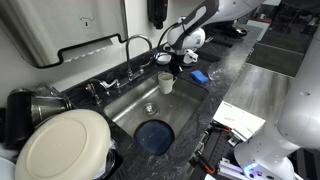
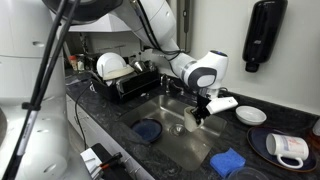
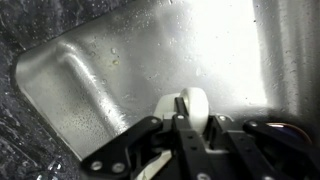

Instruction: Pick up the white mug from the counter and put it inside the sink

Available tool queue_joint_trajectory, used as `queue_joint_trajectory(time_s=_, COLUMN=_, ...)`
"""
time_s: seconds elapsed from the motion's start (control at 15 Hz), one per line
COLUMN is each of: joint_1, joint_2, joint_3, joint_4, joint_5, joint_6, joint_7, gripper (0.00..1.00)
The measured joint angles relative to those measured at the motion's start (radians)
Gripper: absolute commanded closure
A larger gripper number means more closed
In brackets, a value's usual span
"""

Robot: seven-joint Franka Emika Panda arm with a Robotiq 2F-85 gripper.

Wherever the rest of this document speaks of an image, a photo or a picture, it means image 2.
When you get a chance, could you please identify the clear glass bowl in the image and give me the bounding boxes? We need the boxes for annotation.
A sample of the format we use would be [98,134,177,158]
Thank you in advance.
[226,166,270,180]

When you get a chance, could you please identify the stainless steel sink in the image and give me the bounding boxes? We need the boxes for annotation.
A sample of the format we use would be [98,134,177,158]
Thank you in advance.
[119,94,228,172]

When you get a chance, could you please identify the black wall soap dispenser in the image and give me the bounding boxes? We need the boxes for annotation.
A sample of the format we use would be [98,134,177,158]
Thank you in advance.
[242,0,289,73]

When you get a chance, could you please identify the black dish rack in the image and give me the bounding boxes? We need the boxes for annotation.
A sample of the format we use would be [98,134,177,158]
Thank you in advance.
[88,54,162,104]

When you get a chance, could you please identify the black clamp with orange handle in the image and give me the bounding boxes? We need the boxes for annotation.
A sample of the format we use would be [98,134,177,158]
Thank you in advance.
[89,143,134,180]

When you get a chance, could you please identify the white dinner plate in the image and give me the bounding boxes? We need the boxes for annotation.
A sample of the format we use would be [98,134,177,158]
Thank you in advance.
[96,52,128,78]

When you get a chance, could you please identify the white wall cabinet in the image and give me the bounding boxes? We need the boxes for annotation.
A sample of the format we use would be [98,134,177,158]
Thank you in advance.
[64,13,141,33]

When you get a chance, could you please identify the white base cabinets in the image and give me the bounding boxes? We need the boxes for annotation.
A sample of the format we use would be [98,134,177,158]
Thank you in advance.
[64,93,156,180]

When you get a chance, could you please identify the steel mixing bowl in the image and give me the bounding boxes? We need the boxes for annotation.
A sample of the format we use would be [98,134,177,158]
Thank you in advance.
[132,59,149,74]

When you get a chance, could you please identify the cream dinner plate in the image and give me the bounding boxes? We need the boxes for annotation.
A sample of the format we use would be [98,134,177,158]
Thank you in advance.
[102,64,135,82]

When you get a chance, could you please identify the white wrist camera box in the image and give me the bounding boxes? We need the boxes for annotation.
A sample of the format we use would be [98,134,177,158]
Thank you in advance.
[205,96,239,115]

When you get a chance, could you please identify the dark blue plate with rim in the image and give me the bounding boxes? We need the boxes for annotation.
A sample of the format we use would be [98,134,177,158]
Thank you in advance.
[247,127,318,173]

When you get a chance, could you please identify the white mug with print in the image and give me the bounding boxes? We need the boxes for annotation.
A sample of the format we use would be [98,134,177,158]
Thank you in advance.
[265,133,310,170]

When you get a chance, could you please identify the white ceramic bowl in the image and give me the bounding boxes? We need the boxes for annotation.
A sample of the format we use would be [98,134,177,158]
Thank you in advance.
[235,105,268,126]

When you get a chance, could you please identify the thin black power cable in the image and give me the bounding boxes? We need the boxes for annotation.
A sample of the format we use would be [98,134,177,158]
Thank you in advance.
[74,81,95,151]

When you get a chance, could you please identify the clear plastic container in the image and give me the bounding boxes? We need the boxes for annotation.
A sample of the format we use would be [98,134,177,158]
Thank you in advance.
[64,74,91,87]

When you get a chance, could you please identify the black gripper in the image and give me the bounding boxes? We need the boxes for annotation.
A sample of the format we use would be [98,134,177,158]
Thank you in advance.
[190,93,212,128]

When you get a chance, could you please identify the blue sponge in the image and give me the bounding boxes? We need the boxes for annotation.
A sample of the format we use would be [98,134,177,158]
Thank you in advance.
[209,147,247,179]

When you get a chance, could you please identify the dark blue round plate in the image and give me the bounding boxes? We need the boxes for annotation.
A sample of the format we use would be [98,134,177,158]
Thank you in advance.
[129,118,164,144]

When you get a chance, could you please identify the grey paper towel dispenser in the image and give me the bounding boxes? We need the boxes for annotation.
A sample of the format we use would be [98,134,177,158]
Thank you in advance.
[176,0,193,54]

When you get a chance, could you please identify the chrome side sprayer tap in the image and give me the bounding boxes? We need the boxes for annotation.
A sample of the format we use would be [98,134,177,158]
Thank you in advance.
[160,73,185,97]

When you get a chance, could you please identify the spice jar with red lid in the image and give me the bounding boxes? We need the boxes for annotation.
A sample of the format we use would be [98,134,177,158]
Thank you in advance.
[68,54,79,72]

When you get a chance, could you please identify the small glass jar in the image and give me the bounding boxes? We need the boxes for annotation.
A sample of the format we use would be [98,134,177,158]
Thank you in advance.
[76,54,86,72]

